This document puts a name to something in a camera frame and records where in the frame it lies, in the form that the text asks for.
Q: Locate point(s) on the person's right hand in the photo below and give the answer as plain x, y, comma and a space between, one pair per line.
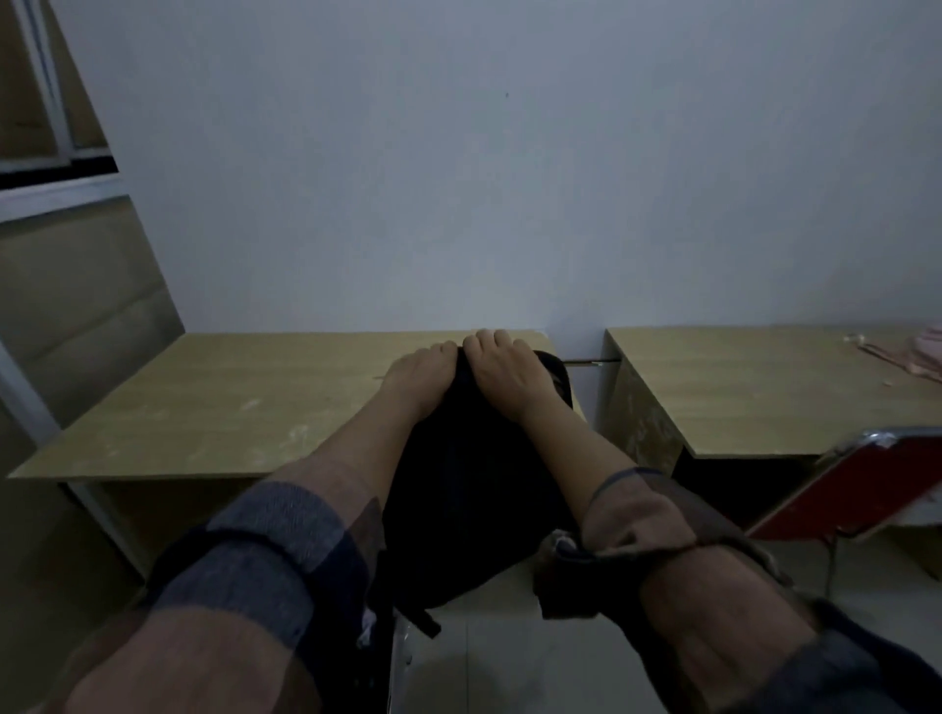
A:
515, 375

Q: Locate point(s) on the person's left hand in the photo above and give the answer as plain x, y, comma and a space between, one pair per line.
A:
421, 379

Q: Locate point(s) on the person's right fingers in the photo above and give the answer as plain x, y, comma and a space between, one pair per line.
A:
497, 338

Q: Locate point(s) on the person's left fingers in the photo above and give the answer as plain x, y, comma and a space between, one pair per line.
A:
446, 349

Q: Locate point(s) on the black backpack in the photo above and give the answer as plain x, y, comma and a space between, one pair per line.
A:
471, 485

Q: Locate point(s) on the person's left forearm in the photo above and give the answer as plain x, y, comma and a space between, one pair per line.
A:
324, 471

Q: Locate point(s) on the person's right forearm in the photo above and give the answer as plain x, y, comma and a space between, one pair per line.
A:
581, 456

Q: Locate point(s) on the light wooden desk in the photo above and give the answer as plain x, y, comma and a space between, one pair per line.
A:
765, 390
221, 397

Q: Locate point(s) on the pink cloth item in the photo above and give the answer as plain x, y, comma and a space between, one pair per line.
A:
923, 353

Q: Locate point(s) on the red chair with metal frame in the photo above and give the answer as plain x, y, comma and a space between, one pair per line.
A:
854, 489

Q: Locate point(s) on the window with grey frame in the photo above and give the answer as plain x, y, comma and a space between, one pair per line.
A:
51, 95

